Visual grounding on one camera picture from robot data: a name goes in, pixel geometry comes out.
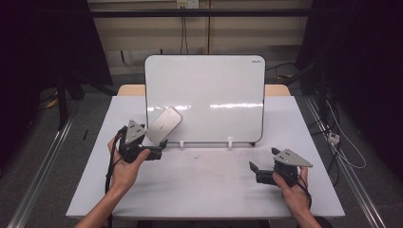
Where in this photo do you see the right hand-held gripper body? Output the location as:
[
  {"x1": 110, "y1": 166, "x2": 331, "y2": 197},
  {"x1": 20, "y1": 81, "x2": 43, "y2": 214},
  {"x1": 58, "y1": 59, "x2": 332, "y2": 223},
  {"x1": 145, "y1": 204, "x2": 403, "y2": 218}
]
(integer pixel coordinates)
[{"x1": 255, "y1": 147, "x2": 314, "y2": 188}]

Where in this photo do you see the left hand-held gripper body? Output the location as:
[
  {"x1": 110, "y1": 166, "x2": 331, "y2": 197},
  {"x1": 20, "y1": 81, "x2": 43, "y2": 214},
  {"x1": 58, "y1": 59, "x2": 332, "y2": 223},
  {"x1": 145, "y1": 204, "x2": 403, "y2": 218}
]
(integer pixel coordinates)
[{"x1": 118, "y1": 119, "x2": 164, "y2": 164}]

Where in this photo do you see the white whiteboard eraser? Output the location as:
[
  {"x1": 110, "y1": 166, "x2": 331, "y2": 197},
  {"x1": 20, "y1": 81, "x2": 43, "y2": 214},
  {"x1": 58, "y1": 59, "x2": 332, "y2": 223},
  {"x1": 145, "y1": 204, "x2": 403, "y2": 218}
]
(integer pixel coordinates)
[{"x1": 145, "y1": 105, "x2": 182, "y2": 144}]

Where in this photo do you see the white whiteboard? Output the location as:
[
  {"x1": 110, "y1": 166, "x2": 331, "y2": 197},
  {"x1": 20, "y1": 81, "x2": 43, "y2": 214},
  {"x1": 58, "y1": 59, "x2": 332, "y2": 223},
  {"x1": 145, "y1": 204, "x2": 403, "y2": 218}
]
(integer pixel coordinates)
[{"x1": 144, "y1": 54, "x2": 266, "y2": 145}]

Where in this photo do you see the person's right hand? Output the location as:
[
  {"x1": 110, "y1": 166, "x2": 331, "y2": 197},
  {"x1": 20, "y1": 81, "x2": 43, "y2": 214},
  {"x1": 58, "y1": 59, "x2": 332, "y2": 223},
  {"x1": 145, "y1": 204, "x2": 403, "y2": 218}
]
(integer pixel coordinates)
[{"x1": 272, "y1": 167, "x2": 313, "y2": 219}]

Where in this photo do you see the person's left hand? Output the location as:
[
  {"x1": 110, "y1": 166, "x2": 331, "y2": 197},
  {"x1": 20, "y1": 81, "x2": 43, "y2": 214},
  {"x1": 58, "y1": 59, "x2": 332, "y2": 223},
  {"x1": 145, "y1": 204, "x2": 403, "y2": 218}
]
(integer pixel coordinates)
[{"x1": 106, "y1": 137, "x2": 151, "y2": 195}]

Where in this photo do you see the black metal stand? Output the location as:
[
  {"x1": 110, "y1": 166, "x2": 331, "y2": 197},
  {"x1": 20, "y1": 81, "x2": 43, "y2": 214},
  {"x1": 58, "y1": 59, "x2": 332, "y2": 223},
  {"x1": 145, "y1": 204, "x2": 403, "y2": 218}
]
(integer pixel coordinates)
[{"x1": 55, "y1": 67, "x2": 119, "y2": 131}]

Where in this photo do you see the black curtain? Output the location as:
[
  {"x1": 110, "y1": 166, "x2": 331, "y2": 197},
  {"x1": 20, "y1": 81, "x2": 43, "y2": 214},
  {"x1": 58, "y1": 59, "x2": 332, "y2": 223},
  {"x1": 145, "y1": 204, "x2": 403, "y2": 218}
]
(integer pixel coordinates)
[
  {"x1": 0, "y1": 0, "x2": 114, "y2": 172},
  {"x1": 294, "y1": 0, "x2": 403, "y2": 183}
]

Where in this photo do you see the black horizontal bar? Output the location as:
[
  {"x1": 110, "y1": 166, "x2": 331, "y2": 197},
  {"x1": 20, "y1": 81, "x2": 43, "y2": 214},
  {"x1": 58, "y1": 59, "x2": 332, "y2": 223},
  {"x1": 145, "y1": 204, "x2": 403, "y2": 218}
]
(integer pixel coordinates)
[{"x1": 89, "y1": 8, "x2": 314, "y2": 19}]

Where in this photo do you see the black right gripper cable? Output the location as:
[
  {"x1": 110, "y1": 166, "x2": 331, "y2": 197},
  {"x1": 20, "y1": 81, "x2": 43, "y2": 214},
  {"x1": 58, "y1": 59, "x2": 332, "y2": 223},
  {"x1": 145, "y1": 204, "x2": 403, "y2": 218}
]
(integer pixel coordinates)
[{"x1": 296, "y1": 174, "x2": 314, "y2": 211}]

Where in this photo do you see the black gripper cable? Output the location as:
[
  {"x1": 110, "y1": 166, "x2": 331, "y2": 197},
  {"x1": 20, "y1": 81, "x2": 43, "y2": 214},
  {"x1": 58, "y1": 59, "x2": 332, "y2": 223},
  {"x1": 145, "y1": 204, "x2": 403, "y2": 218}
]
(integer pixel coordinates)
[
  {"x1": 104, "y1": 126, "x2": 127, "y2": 228},
  {"x1": 296, "y1": 174, "x2": 314, "y2": 211}
]

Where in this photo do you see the bundle of black floor cables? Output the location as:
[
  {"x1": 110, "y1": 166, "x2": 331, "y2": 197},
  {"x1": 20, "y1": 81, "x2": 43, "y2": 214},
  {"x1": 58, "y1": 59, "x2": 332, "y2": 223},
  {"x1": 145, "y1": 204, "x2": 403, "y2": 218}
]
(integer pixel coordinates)
[{"x1": 311, "y1": 94, "x2": 342, "y2": 188}]

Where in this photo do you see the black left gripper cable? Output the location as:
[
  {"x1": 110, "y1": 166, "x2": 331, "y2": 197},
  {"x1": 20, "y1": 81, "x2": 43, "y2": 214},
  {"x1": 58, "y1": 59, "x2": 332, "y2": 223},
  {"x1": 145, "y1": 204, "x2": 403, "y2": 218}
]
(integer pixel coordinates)
[{"x1": 104, "y1": 126, "x2": 127, "y2": 228}]

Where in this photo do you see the white cable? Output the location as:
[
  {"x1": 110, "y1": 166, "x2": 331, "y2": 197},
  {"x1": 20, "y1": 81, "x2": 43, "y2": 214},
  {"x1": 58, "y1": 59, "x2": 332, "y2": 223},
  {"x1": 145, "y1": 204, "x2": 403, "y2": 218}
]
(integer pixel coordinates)
[{"x1": 325, "y1": 100, "x2": 368, "y2": 170}]

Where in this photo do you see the aluminium floor rail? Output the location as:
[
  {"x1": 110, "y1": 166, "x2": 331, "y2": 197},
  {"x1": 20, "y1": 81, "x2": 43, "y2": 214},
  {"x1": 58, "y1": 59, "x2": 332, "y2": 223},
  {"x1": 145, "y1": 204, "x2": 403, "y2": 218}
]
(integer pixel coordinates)
[
  {"x1": 6, "y1": 116, "x2": 76, "y2": 228},
  {"x1": 304, "y1": 95, "x2": 387, "y2": 228}
]

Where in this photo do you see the black hanging cable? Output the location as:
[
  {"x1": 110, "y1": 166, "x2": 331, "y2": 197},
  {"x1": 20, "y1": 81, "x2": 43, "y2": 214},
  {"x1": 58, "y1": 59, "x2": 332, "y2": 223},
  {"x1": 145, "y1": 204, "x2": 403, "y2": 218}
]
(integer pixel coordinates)
[{"x1": 180, "y1": 8, "x2": 188, "y2": 55}]

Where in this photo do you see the brown hanging cable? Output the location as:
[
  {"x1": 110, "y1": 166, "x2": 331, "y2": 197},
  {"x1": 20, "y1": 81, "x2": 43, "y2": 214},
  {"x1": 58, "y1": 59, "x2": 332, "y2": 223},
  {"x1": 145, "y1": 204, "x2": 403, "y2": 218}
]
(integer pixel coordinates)
[{"x1": 206, "y1": 0, "x2": 212, "y2": 55}]

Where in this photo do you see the white wall outlet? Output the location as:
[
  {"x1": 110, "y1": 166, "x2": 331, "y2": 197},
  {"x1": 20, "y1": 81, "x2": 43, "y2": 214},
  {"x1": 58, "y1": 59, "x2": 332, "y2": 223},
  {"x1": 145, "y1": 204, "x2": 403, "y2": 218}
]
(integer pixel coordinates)
[{"x1": 176, "y1": 0, "x2": 201, "y2": 10}]

